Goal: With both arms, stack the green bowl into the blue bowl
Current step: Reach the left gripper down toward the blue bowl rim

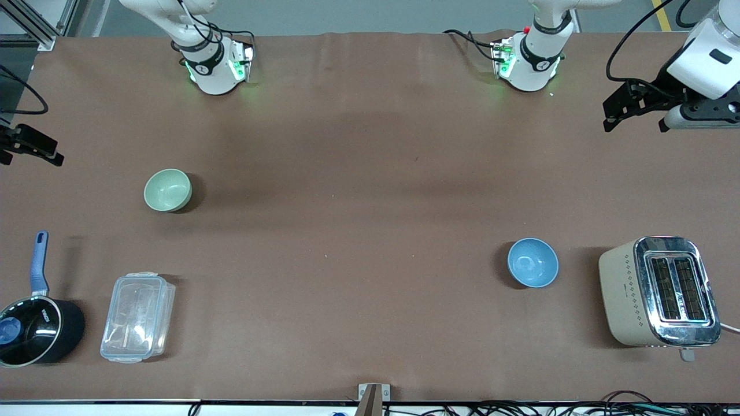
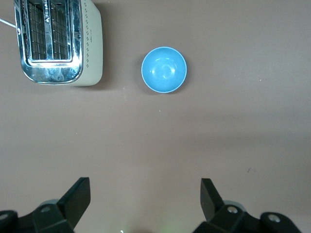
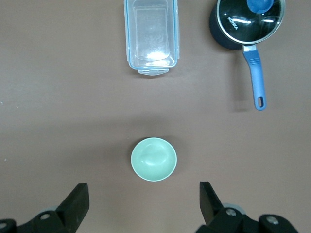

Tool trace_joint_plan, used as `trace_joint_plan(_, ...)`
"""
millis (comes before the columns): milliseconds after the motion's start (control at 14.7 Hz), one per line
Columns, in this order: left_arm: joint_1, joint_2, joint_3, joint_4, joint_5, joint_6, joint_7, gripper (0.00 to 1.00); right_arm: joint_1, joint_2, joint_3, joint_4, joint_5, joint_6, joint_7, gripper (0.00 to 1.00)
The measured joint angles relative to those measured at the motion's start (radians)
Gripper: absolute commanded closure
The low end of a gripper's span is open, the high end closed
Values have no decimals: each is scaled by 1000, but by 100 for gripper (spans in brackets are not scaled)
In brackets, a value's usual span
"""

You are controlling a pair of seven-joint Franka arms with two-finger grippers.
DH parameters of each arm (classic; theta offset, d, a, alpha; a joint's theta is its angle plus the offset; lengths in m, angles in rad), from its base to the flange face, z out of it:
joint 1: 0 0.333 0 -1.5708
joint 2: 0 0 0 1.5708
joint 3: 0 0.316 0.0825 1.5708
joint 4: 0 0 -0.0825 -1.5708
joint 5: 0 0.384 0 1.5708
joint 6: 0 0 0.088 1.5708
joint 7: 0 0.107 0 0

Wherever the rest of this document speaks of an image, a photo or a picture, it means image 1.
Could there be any light green bowl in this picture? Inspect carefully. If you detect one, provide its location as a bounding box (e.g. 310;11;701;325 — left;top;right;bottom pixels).
143;168;193;213

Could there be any blue bowl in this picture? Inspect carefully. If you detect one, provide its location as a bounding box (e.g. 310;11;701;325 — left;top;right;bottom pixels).
507;237;560;289

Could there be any green-lit arm base connector plate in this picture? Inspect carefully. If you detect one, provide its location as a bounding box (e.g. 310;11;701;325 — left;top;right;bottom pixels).
491;38;516;80
230;42;256;83

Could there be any glass lid blue knob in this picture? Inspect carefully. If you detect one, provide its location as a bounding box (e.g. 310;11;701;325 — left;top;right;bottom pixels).
0;296;62;367

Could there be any cream and chrome toaster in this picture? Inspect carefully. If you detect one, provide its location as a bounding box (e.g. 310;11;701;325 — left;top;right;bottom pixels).
598;235;723;363

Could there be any clear plastic lidded container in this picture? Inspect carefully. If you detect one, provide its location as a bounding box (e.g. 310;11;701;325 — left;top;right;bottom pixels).
100;272;176;365

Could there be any brown table cloth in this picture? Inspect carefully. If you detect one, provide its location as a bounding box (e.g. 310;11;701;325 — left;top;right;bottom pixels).
0;30;740;404

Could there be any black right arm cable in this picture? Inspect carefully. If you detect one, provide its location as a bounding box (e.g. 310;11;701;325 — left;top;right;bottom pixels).
0;62;49;115

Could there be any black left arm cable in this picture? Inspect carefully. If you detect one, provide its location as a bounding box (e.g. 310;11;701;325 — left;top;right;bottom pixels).
605;0;686;100
675;0;704;29

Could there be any aluminium frame profile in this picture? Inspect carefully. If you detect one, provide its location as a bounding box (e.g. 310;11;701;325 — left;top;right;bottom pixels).
0;0;79;51

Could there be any black arm base cable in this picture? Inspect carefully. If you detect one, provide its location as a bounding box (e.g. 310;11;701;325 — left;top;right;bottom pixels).
443;28;499;62
171;0;257;55

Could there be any black saucepan blue handle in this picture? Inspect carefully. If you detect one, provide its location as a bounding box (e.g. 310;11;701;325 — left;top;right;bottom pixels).
0;231;86;369

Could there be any small metal bracket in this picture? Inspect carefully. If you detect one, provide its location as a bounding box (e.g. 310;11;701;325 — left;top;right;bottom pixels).
358;383;391;403

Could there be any brown camera mount post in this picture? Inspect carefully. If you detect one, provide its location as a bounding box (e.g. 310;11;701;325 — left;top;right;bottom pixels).
354;385;383;416

